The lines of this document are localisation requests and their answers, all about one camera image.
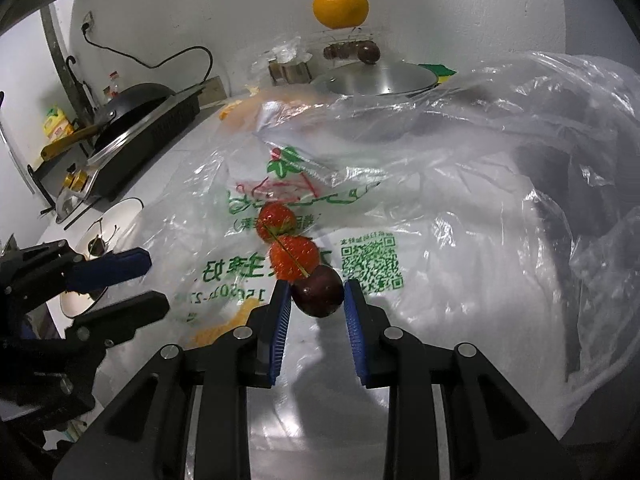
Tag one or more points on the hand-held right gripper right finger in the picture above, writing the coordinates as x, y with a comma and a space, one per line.
356, 330

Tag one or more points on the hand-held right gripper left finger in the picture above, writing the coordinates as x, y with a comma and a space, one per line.
280, 330

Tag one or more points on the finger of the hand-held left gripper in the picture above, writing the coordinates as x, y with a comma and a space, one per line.
110, 266
130, 310

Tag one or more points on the dark red cherry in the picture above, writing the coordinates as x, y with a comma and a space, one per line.
317, 292
96, 246

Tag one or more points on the white round plate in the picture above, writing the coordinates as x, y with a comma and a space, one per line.
120, 215

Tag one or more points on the clear printed plastic bag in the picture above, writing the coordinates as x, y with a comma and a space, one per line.
450, 210

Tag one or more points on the dark chopstick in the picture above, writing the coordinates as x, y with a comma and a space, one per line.
85, 211

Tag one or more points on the peeled orange segment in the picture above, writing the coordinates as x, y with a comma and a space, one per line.
220, 332

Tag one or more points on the red strawberry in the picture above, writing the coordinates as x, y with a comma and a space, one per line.
295, 257
276, 220

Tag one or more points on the yellow package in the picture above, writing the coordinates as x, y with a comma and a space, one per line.
57, 125

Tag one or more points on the red capped oil bottle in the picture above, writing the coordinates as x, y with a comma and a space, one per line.
115, 85

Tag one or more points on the dark metal rack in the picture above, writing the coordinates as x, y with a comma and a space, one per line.
67, 75

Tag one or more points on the small clear plastic bag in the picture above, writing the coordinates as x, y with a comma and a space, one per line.
285, 60

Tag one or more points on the green yellow sponge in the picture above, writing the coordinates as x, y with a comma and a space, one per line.
440, 72

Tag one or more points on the glass jar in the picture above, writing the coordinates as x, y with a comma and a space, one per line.
340, 51

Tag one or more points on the whole orange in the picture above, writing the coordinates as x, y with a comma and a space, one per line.
341, 6

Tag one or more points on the wall socket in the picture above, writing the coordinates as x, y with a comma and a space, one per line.
89, 20

